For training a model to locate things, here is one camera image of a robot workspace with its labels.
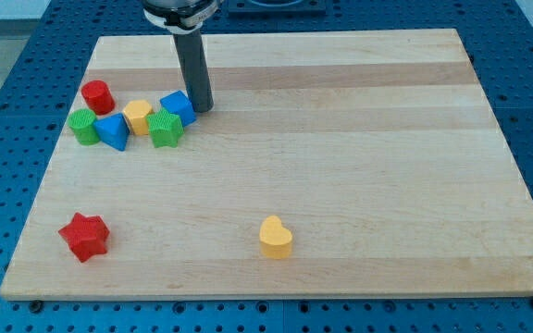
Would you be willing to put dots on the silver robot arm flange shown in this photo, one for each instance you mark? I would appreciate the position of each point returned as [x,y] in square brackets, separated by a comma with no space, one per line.
[179,16]

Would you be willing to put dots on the yellow heart block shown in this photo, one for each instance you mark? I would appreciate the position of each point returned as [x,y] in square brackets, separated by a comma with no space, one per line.
[275,240]

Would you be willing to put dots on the green star block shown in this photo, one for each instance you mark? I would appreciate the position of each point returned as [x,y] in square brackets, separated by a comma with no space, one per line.
[165,129]

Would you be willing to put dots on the red star block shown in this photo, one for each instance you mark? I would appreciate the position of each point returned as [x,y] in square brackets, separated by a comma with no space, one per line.
[85,236]

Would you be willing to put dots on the wooden board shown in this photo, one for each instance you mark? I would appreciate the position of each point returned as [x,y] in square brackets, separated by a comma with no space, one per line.
[378,150]

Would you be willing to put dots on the blue cube block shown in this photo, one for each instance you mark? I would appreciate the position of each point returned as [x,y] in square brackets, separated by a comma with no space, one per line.
[179,104]

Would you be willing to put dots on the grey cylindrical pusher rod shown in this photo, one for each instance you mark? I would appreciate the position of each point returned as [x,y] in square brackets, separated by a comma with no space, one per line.
[194,70]

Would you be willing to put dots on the yellow hexagon block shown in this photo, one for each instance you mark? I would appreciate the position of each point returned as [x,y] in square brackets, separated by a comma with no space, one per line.
[135,113]

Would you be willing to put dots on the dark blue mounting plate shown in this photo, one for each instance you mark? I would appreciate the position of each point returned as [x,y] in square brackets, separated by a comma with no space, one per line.
[245,8]

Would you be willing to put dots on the blue triangle block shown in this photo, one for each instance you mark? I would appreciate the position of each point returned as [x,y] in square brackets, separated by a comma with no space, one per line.
[113,131]

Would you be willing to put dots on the red cylinder block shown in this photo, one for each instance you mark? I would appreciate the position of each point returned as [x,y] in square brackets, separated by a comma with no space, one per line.
[98,97]

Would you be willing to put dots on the green cylinder block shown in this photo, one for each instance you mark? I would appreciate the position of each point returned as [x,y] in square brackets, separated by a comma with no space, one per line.
[81,124]

